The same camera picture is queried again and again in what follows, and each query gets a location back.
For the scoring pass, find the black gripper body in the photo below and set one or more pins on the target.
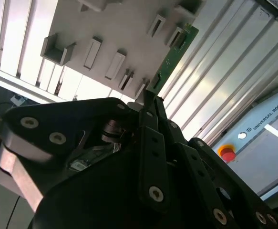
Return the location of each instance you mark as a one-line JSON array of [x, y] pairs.
[[93, 202]]

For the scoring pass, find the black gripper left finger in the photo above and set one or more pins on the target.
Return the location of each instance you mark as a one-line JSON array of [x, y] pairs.
[[57, 119]]

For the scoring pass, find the green RAM stick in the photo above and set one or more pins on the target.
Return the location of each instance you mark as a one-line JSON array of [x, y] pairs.
[[173, 59]]

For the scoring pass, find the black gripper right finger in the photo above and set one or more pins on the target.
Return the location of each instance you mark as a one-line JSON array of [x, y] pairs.
[[200, 171]]

